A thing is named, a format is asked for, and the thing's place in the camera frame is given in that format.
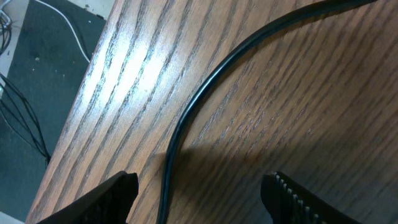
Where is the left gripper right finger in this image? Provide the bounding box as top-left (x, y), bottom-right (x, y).
top-left (261, 172), bottom-right (358, 224)

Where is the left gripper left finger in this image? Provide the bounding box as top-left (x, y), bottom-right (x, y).
top-left (40, 171), bottom-right (139, 224)

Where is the thick black USB cable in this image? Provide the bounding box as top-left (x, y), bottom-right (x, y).
top-left (155, 0), bottom-right (379, 224)

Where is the black floor mat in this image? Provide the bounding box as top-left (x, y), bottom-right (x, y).
top-left (1, 1), bottom-right (106, 222)

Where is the floor cables bundle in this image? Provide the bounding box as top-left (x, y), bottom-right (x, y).
top-left (0, 9), bottom-right (52, 166)

